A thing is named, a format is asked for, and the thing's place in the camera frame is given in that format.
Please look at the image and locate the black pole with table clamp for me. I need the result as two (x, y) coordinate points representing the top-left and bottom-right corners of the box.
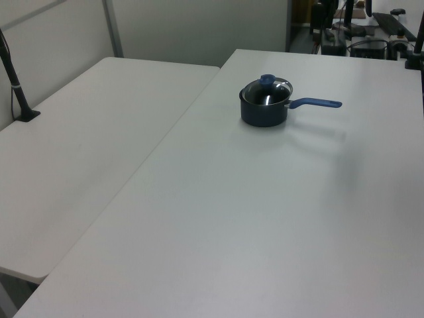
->
(403, 0), (424, 70)

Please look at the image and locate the black camera pole with base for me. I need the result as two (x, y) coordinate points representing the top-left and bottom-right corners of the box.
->
(0, 27), (42, 123)

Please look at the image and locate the black monitor stand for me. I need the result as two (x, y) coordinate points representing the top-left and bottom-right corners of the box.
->
(332, 0), (366, 38)

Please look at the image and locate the dark blue saucepan blue handle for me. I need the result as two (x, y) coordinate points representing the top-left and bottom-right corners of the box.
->
(238, 81), (343, 129)

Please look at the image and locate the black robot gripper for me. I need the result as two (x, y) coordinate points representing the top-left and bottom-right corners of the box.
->
(323, 0), (337, 38)

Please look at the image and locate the black keyboard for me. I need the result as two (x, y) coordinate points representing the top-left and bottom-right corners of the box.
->
(372, 12), (417, 41)

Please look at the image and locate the white and orange device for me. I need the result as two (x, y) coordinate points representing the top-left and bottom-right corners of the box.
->
(388, 32), (414, 61)

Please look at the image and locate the tall black box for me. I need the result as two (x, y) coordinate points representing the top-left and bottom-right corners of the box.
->
(311, 3), (324, 35)

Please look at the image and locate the black computer case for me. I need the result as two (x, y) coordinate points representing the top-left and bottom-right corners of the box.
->
(320, 34), (346, 56)

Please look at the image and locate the glass lid blue knob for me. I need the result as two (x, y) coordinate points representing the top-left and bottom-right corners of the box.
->
(242, 74), (293, 105)

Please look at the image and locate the black electronics box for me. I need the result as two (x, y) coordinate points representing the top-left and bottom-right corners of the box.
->
(350, 39), (389, 60)

